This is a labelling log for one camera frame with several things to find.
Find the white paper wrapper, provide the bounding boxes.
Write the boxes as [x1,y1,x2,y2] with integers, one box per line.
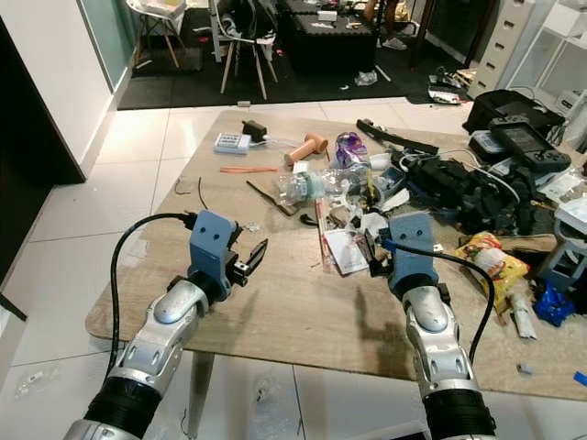
[323,226,373,277]

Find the black flat blade tool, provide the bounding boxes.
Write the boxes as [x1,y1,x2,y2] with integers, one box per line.
[245,179,303,220]

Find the clear plastic bottle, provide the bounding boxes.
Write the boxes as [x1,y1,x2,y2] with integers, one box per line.
[279,167,373,208]

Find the thin orange strip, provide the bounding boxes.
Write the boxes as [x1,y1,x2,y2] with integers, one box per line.
[220,165,279,175]

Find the purple foil packet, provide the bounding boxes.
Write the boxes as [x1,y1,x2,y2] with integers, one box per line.
[334,131,371,171]

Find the long black tool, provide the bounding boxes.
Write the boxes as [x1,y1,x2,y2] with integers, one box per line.
[355,118,440,156]

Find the yellow snack packet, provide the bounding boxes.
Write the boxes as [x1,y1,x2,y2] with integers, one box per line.
[453,231,532,309]

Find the white power adapter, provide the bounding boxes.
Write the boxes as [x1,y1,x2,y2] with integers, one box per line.
[213,132,251,155]

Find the white table leg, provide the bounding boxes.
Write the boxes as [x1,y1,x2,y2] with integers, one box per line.
[187,352,217,440]

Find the small black adapter box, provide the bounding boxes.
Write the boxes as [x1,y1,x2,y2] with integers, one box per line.
[240,119,270,141]

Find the white crumpled tube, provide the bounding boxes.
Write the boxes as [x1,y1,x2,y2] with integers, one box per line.
[508,288,538,341]

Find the crushed clear bottle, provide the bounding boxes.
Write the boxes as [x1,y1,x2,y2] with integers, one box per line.
[352,70,380,89]

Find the black floor rug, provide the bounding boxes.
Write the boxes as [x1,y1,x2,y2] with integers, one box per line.
[116,7,480,112]

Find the black carry bag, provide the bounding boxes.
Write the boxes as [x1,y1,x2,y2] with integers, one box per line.
[462,88,566,139]

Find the black handheld controller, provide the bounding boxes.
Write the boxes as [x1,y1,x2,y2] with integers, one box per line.
[487,116,572,176]

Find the blue and grey clamp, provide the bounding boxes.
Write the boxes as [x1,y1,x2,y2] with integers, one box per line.
[533,218,587,329]

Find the large black hard case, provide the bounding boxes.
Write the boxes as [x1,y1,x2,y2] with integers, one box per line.
[279,12,378,75]

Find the person's legs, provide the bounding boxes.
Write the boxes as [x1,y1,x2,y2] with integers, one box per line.
[361,0,410,52]

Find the white drawer cabinet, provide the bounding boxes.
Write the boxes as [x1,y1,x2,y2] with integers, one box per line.
[467,0,538,98]

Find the white chair with black clothes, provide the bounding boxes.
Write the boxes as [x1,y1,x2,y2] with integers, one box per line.
[208,0,282,101]

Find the white open shelf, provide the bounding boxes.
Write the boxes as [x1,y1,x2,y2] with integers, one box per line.
[508,0,587,122]

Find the white chair with boxes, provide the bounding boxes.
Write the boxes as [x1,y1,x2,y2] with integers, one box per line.
[126,0,190,71]

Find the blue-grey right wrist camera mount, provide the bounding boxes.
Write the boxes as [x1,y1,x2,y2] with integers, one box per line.
[386,214,440,295]

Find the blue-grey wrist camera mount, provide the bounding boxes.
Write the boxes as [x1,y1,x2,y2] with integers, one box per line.
[386,214,440,295]
[189,211,238,287]

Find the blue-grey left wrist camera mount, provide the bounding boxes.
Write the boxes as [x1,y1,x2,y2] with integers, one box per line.
[189,211,238,287]

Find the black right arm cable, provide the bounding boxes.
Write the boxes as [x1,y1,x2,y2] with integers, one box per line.
[383,239,499,368]

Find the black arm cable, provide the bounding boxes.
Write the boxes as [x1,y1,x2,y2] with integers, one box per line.
[107,212,199,379]
[383,239,499,368]

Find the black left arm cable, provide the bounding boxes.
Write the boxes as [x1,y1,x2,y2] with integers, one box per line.
[107,212,199,379]

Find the white power strip with cables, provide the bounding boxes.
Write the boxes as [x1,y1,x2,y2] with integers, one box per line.
[426,68,471,105]

